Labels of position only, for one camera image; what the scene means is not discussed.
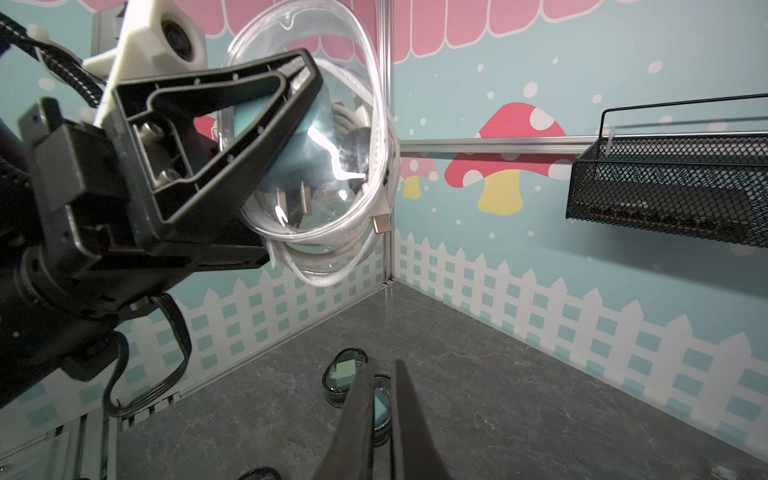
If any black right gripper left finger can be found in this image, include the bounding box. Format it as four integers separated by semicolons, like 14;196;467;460
312;364;375;480

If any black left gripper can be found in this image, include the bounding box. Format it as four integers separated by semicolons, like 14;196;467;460
1;48;323;407

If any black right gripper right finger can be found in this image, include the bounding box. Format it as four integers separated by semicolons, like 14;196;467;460
390;359;450;479

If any green wall charger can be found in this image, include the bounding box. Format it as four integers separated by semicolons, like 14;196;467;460
327;359;357;392

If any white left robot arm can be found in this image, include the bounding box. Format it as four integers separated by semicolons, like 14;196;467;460
1;2;323;404

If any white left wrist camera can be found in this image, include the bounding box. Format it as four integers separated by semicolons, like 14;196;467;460
83;0;208;127

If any black wire mesh wall basket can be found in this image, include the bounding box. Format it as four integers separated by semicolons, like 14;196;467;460
566;131;767;248

